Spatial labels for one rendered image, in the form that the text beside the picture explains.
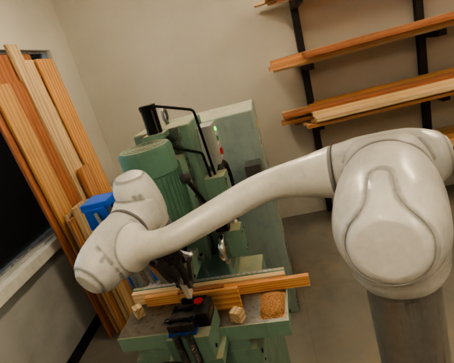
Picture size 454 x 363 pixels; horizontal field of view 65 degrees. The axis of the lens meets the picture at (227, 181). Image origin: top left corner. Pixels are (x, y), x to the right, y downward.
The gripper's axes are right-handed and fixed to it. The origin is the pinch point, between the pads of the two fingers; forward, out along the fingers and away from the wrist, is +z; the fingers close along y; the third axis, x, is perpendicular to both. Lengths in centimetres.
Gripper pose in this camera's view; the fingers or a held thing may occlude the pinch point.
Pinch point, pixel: (186, 287)
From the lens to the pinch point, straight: 110.1
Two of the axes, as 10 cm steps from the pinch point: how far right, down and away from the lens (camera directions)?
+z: 2.7, 8.0, 5.4
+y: -9.6, 1.9, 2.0
